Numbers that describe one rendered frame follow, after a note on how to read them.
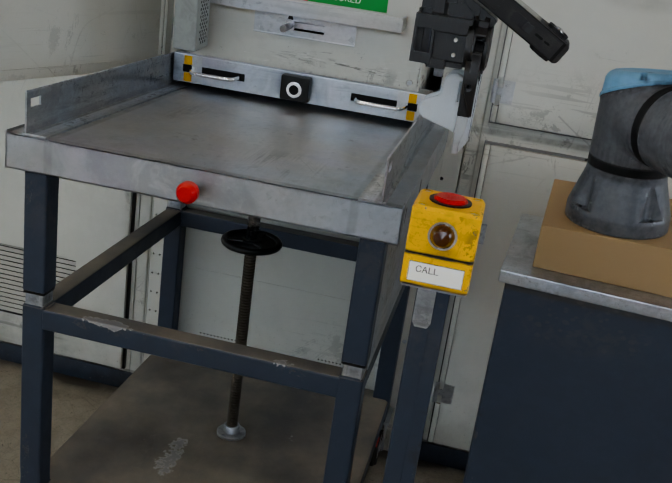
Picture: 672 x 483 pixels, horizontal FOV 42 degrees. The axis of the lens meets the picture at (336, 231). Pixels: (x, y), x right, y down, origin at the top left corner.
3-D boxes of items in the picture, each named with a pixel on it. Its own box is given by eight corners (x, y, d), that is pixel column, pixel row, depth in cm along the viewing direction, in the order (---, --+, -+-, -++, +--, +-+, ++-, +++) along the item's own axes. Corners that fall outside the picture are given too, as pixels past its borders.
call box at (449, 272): (466, 299, 100) (482, 216, 97) (398, 285, 101) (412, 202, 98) (471, 275, 108) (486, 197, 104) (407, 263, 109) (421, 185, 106)
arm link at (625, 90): (637, 144, 135) (657, 57, 130) (697, 173, 123) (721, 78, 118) (571, 145, 131) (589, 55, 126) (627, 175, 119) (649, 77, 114)
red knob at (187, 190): (193, 207, 125) (195, 186, 124) (172, 203, 125) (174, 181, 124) (204, 199, 129) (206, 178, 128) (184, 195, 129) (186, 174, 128)
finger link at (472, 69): (457, 110, 98) (471, 32, 95) (473, 113, 98) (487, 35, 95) (453, 117, 94) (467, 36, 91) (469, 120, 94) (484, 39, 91)
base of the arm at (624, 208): (671, 215, 135) (686, 154, 131) (663, 248, 122) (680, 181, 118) (573, 194, 140) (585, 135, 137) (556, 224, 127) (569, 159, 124)
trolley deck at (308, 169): (398, 246, 124) (405, 206, 122) (5, 167, 134) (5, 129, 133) (445, 148, 187) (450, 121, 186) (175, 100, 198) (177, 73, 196)
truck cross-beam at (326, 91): (424, 124, 175) (429, 95, 172) (172, 79, 183) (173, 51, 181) (428, 118, 179) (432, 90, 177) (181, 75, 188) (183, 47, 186)
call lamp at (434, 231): (453, 256, 97) (459, 228, 96) (423, 250, 98) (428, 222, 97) (454, 252, 99) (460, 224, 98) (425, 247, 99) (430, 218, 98)
